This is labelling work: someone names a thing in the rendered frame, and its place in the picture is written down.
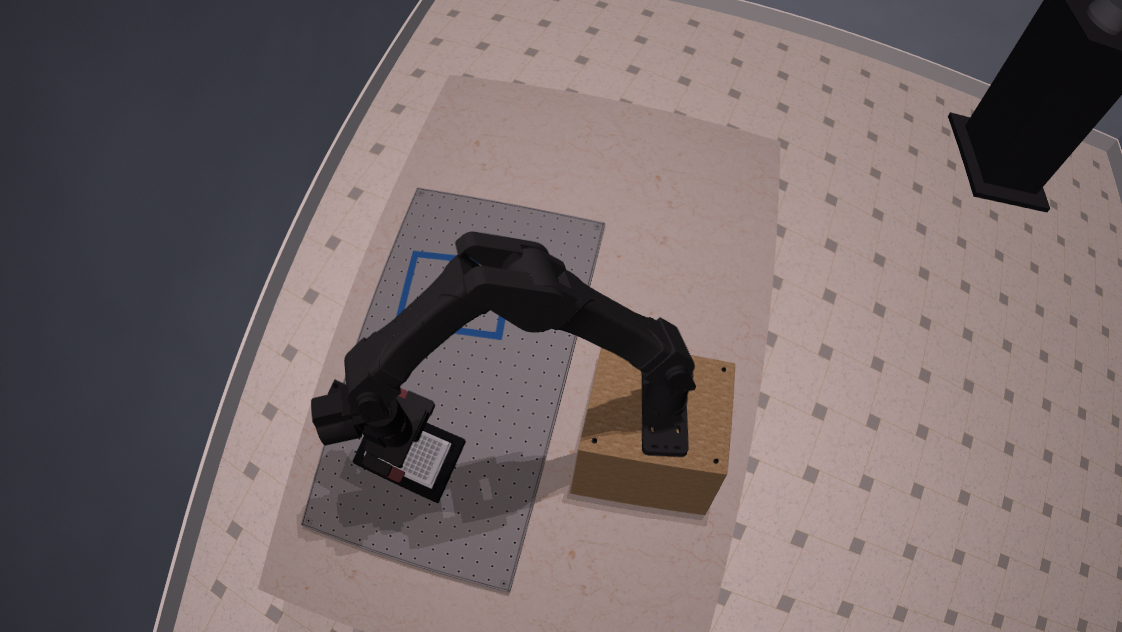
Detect blue tape outline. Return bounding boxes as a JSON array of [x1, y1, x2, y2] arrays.
[[396, 251, 505, 340]]

